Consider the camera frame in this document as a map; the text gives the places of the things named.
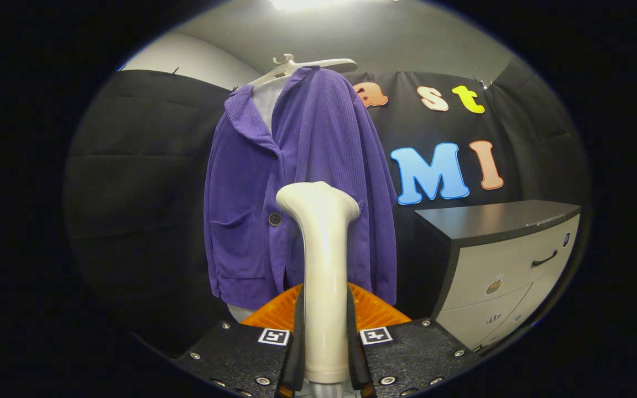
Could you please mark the grey cabinet with black top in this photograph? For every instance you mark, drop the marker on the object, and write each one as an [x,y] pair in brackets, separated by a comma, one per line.
[495,271]

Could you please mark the white garment steamer head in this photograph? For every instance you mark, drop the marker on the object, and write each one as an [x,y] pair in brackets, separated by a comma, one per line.
[324,265]

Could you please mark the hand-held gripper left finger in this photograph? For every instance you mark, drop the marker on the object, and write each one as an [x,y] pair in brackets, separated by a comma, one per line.
[296,365]

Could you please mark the black backdrop cloth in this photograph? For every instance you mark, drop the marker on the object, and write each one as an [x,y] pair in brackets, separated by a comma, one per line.
[407,127]

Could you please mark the black quilted curtain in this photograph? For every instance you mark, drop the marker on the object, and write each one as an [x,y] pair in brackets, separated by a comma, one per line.
[545,143]
[141,193]

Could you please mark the white garment form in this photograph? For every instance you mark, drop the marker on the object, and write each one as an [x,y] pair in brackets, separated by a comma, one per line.
[266,105]

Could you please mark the large round ceiling light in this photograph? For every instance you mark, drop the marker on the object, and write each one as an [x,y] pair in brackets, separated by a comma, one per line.
[304,3]

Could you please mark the white clothes hanger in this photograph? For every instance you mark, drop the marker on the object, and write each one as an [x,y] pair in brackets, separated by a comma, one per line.
[307,65]

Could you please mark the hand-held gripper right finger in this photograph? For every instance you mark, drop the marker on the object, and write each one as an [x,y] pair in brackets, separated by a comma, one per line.
[355,365]

